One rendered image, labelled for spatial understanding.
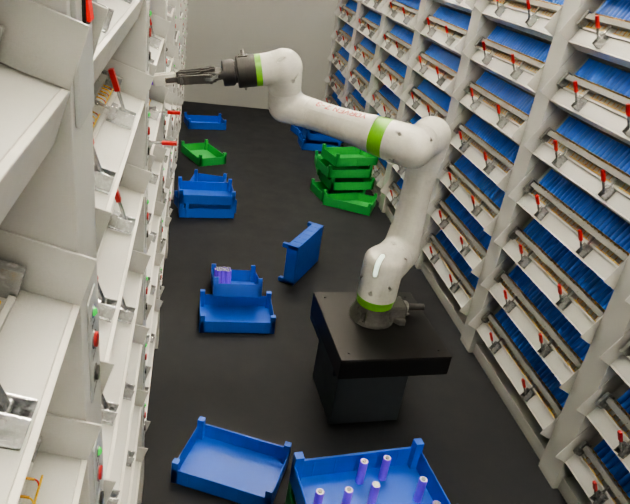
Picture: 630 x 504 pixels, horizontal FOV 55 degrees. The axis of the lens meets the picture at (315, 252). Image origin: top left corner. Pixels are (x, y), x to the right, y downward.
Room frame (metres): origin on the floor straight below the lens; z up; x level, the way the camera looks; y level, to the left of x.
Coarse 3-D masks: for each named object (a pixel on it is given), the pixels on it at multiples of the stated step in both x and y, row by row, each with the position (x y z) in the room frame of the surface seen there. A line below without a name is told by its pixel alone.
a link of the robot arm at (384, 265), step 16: (368, 256) 1.67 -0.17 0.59; (384, 256) 1.66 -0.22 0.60; (400, 256) 1.69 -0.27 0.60; (368, 272) 1.65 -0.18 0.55; (384, 272) 1.63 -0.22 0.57; (400, 272) 1.66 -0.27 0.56; (368, 288) 1.64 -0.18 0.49; (384, 288) 1.63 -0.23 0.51; (368, 304) 1.64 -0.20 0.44; (384, 304) 1.64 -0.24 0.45
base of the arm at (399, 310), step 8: (400, 296) 1.76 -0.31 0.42; (352, 304) 1.72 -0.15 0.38; (400, 304) 1.71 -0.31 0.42; (408, 304) 1.74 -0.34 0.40; (416, 304) 1.75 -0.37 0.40; (352, 312) 1.67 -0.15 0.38; (360, 312) 1.65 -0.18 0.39; (368, 312) 1.64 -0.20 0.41; (376, 312) 1.64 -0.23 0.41; (384, 312) 1.65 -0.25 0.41; (392, 312) 1.68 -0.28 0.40; (400, 312) 1.68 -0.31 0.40; (360, 320) 1.64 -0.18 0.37; (368, 320) 1.63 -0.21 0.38; (376, 320) 1.63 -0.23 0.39; (384, 320) 1.64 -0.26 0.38; (392, 320) 1.67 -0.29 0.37; (400, 320) 1.67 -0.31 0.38; (376, 328) 1.63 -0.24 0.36; (384, 328) 1.64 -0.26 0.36
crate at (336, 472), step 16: (400, 448) 1.02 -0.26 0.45; (416, 448) 1.01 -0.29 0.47; (304, 464) 0.94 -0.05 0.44; (320, 464) 0.95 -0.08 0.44; (336, 464) 0.96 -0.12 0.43; (352, 464) 0.98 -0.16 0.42; (368, 464) 0.99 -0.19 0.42; (400, 464) 1.02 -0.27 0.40; (416, 464) 1.01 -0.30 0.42; (304, 480) 0.93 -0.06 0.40; (320, 480) 0.94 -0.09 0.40; (336, 480) 0.94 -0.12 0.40; (352, 480) 0.95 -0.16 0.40; (368, 480) 0.96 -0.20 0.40; (400, 480) 0.97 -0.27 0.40; (416, 480) 0.98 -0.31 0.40; (432, 480) 0.95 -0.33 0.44; (304, 496) 0.84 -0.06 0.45; (336, 496) 0.90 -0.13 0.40; (352, 496) 0.91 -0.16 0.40; (384, 496) 0.92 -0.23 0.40; (400, 496) 0.93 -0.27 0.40; (432, 496) 0.94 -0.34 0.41
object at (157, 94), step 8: (152, 88) 1.79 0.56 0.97; (160, 88) 1.80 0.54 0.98; (168, 88) 1.80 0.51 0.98; (152, 96) 1.79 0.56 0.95; (160, 96) 1.80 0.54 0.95; (152, 104) 1.74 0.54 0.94; (160, 104) 1.78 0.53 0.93; (152, 120) 1.60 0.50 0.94; (152, 128) 1.53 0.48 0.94; (152, 136) 1.47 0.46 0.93; (152, 152) 1.36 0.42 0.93; (152, 160) 1.21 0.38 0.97
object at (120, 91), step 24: (120, 72) 1.11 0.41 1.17; (96, 96) 0.98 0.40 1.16; (120, 96) 0.94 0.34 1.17; (144, 96) 1.12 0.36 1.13; (96, 120) 0.88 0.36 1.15; (120, 120) 0.93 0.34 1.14; (96, 144) 0.81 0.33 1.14; (120, 144) 0.85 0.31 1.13; (96, 168) 0.69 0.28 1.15; (120, 168) 0.76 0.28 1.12; (96, 192) 0.66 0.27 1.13; (96, 216) 0.53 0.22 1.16; (96, 240) 0.53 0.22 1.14
